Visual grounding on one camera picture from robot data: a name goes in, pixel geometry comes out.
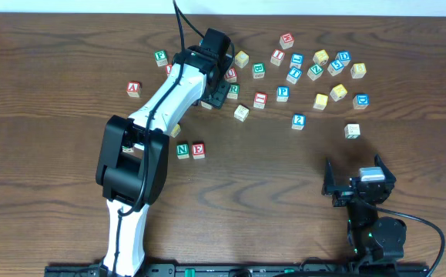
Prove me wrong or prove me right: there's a red Y wooden block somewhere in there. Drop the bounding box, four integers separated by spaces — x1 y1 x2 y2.
165 64 173 76

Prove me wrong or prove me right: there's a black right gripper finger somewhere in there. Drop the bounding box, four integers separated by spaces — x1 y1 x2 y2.
374 154 396 183
321 159 337 195

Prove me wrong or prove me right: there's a yellow O side block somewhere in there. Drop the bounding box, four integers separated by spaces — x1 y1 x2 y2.
233 105 250 122

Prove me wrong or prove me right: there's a green R wooden block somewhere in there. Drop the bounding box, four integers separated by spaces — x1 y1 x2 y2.
227 83 240 99

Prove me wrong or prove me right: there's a red block far top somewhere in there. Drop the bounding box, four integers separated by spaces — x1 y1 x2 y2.
280 32 295 50

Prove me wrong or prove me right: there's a green Z wooden block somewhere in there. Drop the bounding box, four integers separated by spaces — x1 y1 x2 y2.
307 64 324 81

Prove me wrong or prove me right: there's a green B wooden block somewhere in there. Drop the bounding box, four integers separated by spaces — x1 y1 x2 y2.
252 62 266 78

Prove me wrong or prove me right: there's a blue D block near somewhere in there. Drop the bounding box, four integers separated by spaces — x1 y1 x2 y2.
353 94 370 109

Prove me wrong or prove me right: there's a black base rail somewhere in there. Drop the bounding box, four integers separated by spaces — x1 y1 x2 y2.
44 260 429 277

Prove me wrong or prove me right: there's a blue D block far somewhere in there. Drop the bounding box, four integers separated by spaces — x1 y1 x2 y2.
335 51 351 66

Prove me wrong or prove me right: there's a blue P wooden block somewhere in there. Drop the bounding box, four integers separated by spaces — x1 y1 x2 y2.
277 86 290 102

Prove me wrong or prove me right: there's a green N wooden block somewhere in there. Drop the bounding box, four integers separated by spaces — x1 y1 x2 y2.
176 143 189 159

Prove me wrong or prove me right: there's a red i block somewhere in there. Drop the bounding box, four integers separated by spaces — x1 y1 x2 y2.
253 92 268 109
270 49 285 66

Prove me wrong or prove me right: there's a blue L wooden block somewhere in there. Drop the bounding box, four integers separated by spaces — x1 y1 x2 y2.
290 53 304 68

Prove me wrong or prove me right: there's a green F wooden block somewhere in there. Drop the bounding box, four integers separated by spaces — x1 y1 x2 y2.
154 50 168 67

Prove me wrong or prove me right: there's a yellow block centre top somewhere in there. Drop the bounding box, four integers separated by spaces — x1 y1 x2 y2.
234 51 250 68

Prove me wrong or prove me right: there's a red E wooden block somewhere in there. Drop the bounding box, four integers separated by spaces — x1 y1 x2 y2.
192 143 206 159

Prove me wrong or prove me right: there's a blue 2 wooden block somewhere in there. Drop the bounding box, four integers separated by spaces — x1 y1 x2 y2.
291 114 306 130

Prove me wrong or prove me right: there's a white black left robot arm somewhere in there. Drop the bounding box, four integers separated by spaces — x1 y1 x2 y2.
96 46 235 276

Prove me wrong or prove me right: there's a blue T wooden block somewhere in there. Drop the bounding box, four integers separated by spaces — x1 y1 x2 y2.
286 66 303 85

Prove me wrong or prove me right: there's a yellow 8 wooden block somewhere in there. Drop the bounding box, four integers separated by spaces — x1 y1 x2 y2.
350 63 367 79

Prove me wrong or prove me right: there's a red I block upper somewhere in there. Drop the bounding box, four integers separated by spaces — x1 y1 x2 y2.
270 49 285 66

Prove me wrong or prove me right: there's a blue 5 wooden block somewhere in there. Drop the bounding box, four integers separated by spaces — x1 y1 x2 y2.
327 59 344 76

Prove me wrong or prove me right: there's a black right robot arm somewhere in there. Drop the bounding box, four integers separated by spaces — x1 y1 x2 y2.
322 155 407 263

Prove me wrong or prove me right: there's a yellow monkey picture block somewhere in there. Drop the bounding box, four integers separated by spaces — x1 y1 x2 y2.
313 49 329 66

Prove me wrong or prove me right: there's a blue d block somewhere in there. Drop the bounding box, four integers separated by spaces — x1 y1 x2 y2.
353 94 370 109
335 51 351 66

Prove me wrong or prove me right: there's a yellow picture wooden block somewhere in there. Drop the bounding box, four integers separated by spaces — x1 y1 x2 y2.
330 84 347 102

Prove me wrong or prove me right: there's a red u block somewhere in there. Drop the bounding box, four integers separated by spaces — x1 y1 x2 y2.
200 101 213 109
224 67 237 83

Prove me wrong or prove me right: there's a yellow S wooden block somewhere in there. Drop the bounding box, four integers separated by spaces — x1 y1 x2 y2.
313 94 328 110

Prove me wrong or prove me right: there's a green 7 wooden block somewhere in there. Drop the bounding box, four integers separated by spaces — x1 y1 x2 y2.
344 124 360 139

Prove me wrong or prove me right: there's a green J wooden block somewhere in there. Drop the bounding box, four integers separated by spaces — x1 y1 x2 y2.
122 146 134 153

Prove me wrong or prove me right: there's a red A wooden block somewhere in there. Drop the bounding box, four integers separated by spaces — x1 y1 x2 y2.
126 82 142 98

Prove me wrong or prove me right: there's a yellow block lower left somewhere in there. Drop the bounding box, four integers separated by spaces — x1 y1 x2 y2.
170 124 181 138

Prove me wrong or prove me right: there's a red I block lower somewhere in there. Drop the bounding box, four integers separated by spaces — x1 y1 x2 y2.
253 92 268 109

